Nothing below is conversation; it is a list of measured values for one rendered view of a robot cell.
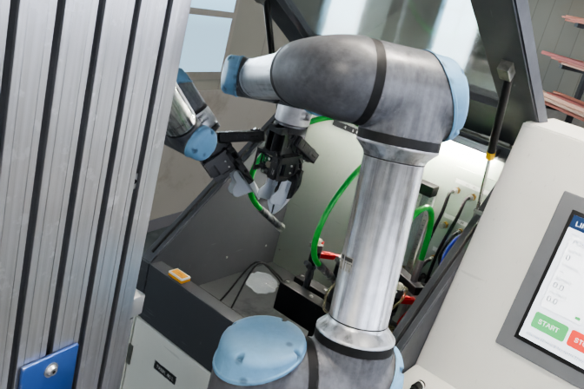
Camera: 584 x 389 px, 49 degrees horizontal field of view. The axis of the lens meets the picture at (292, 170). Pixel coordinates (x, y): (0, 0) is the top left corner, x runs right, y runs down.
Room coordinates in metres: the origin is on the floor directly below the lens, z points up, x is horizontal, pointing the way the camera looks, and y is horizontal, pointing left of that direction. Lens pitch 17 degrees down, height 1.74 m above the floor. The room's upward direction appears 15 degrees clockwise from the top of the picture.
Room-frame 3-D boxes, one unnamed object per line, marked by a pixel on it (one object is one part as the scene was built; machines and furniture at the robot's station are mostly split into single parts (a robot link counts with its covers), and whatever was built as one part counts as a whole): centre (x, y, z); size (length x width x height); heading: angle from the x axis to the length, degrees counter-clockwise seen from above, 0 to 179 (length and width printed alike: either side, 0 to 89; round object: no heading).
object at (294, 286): (1.43, -0.21, 0.91); 0.34 x 0.10 x 0.15; 56
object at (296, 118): (1.33, 0.02, 1.45); 0.08 x 0.08 x 0.05
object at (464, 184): (1.58, -0.46, 1.20); 0.13 x 0.03 x 0.31; 56
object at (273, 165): (1.32, 0.03, 1.37); 0.09 x 0.08 x 0.12; 146
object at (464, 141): (1.72, -0.26, 1.43); 0.54 x 0.03 x 0.02; 56
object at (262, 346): (0.76, -0.03, 1.20); 0.13 x 0.12 x 0.14; 108
